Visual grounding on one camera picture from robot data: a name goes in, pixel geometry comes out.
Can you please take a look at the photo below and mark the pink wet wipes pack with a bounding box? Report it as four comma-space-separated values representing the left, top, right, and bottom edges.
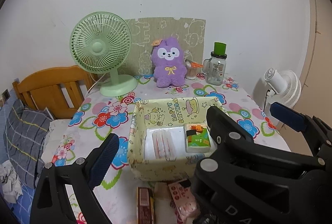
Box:
168, 179, 200, 223

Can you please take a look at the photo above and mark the green tissue pack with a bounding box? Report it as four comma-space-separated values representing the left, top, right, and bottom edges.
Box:
185, 123, 211, 153

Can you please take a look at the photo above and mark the clear plastic swab pack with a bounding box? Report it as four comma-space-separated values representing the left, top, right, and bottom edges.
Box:
144, 126, 187, 161

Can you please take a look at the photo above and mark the dark red carton box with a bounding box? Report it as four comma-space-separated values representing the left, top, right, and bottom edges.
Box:
137, 187, 155, 224

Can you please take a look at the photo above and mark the crumpled white cloth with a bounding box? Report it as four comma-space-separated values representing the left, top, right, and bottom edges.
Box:
0, 160, 23, 204

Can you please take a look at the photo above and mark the grey plaid pillow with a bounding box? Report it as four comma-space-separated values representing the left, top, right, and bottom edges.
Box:
3, 99, 52, 189

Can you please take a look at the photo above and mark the yellow cartoon storage box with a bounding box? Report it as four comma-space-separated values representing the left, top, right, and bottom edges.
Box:
127, 97, 227, 181

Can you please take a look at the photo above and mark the floral tablecloth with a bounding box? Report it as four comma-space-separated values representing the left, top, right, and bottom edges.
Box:
43, 73, 288, 223

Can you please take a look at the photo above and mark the white standing fan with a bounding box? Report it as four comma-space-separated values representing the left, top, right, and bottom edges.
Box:
263, 68, 302, 111

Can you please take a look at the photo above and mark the beige cabinet door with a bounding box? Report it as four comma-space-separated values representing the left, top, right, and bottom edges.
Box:
287, 0, 332, 157

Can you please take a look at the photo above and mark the glass jar with green cup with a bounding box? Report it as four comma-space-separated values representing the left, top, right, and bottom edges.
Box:
202, 42, 227, 86

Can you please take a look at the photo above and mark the cotton swab jar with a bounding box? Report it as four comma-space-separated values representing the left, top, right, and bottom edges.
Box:
185, 59, 203, 80

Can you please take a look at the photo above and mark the purple plush toy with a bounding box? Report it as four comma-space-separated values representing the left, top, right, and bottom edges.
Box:
151, 37, 187, 88

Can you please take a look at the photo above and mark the green cartoon cardboard panel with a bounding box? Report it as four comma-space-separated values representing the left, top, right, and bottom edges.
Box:
118, 17, 206, 76

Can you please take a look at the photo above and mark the green desk fan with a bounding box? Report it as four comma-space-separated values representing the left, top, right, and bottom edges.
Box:
69, 11, 138, 97

